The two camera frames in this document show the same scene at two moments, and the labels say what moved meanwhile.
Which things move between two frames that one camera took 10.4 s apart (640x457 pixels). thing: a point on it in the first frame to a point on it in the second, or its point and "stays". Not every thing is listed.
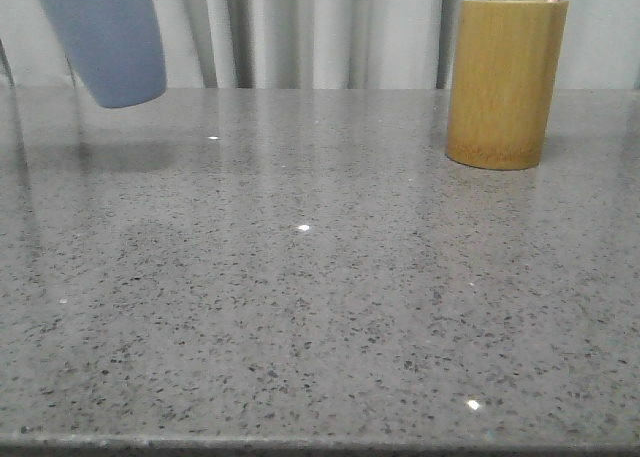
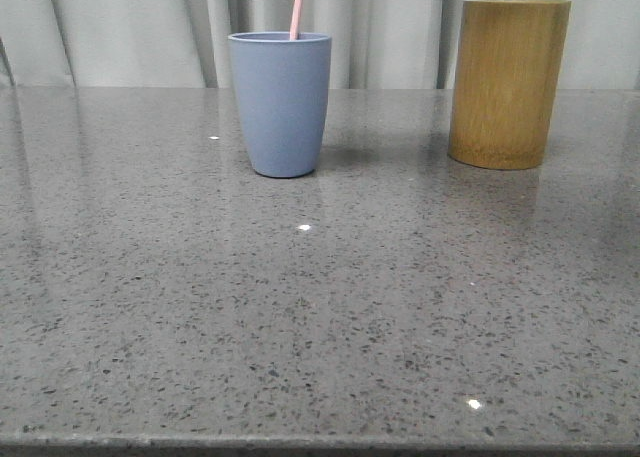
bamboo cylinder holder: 504,81 stays
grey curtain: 332,32 stays
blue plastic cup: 111,30 to 282,82
